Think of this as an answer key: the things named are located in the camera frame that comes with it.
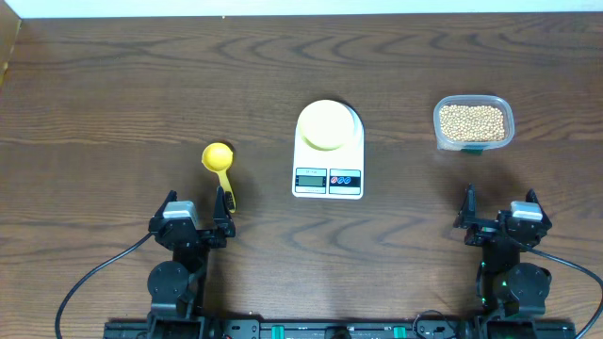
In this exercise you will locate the pale yellow plastic bowl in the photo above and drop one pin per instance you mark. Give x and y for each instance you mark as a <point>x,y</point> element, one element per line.
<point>326,125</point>

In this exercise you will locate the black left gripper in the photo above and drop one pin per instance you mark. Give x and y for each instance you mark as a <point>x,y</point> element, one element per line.
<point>226,232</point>

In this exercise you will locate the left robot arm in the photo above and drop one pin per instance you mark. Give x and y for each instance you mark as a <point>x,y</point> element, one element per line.
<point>177,286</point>

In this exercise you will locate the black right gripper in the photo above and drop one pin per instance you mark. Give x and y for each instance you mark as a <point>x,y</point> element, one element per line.
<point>466,217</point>

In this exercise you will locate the clear plastic container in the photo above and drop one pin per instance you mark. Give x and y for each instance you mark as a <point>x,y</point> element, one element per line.
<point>444,143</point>

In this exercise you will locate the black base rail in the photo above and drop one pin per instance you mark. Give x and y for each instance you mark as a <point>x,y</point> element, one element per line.
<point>254,329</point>

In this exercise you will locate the yellow measuring scoop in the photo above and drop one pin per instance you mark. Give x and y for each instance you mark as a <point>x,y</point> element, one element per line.
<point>218,158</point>

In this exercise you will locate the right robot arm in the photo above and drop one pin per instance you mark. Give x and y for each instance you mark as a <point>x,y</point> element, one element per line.
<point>508,288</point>

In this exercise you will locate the pile of soybeans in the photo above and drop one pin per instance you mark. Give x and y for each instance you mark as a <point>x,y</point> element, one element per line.
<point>479,123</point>

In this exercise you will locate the white digital kitchen scale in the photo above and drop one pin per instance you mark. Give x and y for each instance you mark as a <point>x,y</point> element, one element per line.
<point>337,174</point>

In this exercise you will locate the cardboard panel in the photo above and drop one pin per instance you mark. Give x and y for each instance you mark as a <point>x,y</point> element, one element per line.
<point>10,24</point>

